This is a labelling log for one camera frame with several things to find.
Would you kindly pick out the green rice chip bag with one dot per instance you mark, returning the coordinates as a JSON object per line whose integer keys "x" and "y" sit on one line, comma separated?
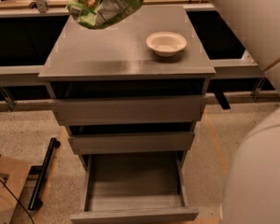
{"x": 99, "y": 14}

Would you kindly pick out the grey middle drawer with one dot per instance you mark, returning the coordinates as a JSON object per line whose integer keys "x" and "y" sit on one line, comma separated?
{"x": 131, "y": 142}

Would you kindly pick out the white paper bowl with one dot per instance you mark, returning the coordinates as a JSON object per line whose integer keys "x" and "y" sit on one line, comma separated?
{"x": 166, "y": 44}

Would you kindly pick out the grey open bottom drawer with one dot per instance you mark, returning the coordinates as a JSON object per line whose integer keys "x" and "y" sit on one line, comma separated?
{"x": 134, "y": 188}

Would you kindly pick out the grey top drawer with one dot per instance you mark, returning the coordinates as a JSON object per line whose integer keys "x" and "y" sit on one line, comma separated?
{"x": 129, "y": 110}

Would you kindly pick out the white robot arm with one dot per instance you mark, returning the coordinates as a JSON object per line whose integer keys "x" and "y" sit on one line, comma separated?
{"x": 252, "y": 191}

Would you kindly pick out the clear sanitizer pump bottle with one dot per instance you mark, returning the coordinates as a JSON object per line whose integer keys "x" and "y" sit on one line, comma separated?
{"x": 247, "y": 58}

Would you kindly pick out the brown cardboard box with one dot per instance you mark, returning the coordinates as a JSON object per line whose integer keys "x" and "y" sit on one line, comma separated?
{"x": 13, "y": 175}

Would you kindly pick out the grey drawer cabinet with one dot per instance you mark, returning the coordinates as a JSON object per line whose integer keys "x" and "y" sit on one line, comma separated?
{"x": 96, "y": 64}

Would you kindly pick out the grey metal rail frame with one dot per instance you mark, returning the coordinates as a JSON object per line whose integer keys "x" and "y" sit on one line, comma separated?
{"x": 28, "y": 37}

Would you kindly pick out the black metal floor stand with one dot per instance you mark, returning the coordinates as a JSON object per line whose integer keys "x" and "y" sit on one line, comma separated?
{"x": 41, "y": 171}

